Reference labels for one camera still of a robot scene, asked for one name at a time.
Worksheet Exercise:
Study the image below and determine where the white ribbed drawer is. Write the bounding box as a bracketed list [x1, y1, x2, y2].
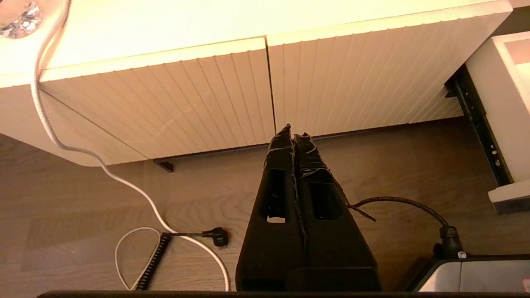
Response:
[466, 32, 530, 214]

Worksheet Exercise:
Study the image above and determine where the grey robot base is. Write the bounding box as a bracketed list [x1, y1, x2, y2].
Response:
[397, 253, 530, 293]

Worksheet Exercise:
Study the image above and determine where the black floor cable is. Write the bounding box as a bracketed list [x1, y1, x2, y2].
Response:
[350, 196, 464, 259]

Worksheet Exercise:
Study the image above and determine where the black drawer slide rail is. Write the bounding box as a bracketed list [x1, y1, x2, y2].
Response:
[445, 64, 516, 187]

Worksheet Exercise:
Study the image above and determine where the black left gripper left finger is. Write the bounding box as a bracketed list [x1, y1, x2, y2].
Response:
[235, 123, 307, 292]

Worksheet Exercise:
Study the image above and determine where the white ribbed cabinet door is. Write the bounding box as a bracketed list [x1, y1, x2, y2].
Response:
[266, 0, 515, 137]
[39, 37, 276, 160]

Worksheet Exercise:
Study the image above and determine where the white TV cabinet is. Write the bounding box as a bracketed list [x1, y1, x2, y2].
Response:
[0, 0, 530, 168]

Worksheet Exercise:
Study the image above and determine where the thin white cable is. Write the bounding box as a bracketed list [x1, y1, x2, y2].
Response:
[115, 227, 163, 291]

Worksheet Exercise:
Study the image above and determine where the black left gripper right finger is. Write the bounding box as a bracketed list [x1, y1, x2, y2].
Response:
[293, 132, 382, 292]

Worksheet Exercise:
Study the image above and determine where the black coiled cable with plug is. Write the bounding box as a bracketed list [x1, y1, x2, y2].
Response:
[136, 227, 229, 291]

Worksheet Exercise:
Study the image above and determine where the thick white power cable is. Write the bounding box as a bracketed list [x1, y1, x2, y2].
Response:
[30, 0, 230, 292]

